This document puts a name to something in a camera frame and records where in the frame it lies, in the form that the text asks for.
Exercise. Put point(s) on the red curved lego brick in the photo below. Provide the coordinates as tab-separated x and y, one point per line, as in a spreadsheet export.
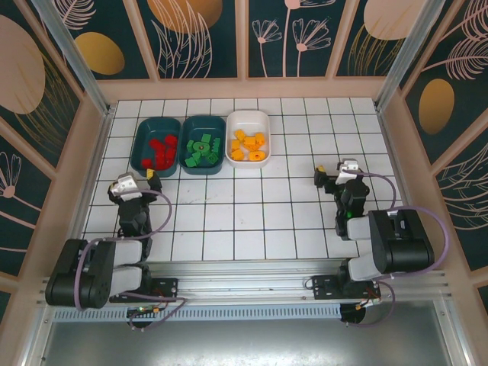
155	143

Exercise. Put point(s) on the green lego brick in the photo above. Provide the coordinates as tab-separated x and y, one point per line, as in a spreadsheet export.
212	157
190	145
217	144
192	161
206	138

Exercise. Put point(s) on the teal plastic container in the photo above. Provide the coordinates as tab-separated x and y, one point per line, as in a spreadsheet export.
202	126
156	127

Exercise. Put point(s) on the green round lego piece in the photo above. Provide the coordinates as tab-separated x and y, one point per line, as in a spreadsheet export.
201	146

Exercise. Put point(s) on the yellow round lego piece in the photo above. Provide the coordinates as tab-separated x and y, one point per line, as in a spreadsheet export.
256	155

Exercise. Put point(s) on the yellow lego brick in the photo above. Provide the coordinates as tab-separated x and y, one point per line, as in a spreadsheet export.
237	154
235	145
249	142
239	134
260	137

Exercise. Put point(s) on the white plastic container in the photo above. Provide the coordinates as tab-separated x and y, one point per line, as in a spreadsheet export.
248	122

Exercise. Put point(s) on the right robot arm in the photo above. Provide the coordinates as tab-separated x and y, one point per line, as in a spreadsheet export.
400	244

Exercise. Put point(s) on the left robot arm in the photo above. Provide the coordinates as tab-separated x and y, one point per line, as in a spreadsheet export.
91	274

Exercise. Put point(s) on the grey metal plate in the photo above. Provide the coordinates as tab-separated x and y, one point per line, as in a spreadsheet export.
244	343

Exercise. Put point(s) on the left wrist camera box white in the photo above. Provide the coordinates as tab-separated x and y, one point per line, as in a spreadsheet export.
126	187

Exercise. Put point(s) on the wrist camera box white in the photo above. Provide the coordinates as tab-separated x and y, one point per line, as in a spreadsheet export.
347	170
126	187

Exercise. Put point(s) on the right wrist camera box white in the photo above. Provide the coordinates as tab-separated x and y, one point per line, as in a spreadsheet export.
347	170

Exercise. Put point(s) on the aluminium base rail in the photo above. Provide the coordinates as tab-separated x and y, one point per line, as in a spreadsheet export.
244	280

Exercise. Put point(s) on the aluminium frame post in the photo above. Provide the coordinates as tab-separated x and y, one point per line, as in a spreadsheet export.
409	49
72	53

